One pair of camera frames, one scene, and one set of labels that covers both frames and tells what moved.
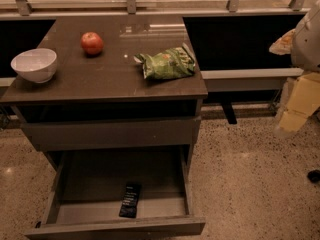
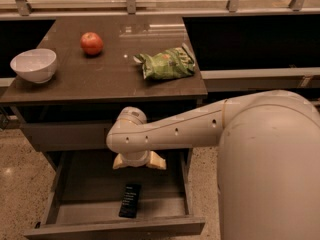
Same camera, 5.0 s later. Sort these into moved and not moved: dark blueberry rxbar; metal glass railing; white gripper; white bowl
Moved: white gripper
Not moved: metal glass railing; white bowl; dark blueberry rxbar
